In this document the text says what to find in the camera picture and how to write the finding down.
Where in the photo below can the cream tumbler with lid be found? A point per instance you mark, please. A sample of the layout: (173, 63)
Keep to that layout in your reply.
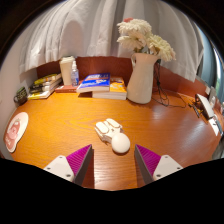
(66, 70)

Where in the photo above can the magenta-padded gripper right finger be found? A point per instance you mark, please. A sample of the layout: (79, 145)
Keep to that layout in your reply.
(166, 166)

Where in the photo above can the pink cartoon mouse pad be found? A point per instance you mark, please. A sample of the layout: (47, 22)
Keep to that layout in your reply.
(16, 131)

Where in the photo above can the small clear pump bottle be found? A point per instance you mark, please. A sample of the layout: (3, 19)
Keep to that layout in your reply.
(74, 77)

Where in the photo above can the dark green mug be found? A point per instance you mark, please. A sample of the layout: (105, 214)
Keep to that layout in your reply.
(21, 95)

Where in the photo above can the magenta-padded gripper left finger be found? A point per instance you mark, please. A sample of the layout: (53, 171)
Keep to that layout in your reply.
(60, 166)

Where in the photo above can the white and pink flower bouquet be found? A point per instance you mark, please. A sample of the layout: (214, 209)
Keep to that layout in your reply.
(140, 35)

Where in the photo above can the flat red book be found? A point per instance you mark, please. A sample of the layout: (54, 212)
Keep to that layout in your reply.
(66, 88)

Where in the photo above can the white pleated curtain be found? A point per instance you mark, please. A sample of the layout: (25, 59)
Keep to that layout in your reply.
(93, 30)

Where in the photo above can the white ceramic jug vase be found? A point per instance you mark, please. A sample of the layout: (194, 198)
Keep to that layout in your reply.
(142, 80)

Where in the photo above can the white and yellow book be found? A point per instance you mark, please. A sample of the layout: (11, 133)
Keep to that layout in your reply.
(40, 94)

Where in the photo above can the flat white electronic device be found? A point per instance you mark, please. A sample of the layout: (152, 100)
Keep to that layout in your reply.
(205, 106)

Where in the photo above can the white paper sheet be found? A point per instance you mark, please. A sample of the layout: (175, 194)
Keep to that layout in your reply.
(215, 126)

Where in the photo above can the white computer mouse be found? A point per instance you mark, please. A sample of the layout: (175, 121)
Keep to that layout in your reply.
(115, 136)

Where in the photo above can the glass window with frame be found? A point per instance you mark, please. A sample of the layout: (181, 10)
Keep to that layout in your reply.
(213, 63)

